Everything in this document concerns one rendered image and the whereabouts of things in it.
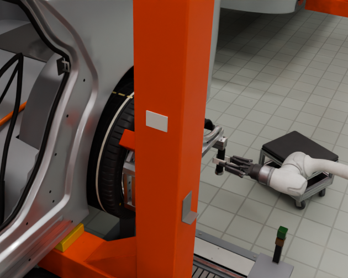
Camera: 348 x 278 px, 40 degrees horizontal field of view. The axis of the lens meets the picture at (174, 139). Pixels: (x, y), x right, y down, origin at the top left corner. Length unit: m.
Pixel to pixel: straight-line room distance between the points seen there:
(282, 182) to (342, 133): 2.21
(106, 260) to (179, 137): 0.75
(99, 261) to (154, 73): 0.93
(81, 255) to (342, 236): 1.83
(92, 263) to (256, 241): 1.38
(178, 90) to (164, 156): 0.23
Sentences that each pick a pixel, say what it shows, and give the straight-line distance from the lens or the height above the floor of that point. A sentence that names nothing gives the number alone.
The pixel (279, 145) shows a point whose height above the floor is 0.34.
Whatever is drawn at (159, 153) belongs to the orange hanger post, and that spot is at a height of 1.36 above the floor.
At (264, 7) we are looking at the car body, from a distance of 4.50.
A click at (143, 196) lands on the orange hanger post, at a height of 1.17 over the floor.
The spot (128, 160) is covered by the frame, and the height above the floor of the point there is 0.99.
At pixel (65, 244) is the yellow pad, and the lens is 2.07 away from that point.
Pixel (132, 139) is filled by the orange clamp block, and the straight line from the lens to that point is 1.94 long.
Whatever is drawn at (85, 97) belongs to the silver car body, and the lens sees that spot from 1.87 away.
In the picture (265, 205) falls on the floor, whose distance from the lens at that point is 3.39.
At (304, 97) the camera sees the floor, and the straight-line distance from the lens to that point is 4.81.
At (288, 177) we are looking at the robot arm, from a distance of 2.20.
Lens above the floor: 2.18
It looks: 34 degrees down
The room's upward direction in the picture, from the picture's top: 2 degrees clockwise
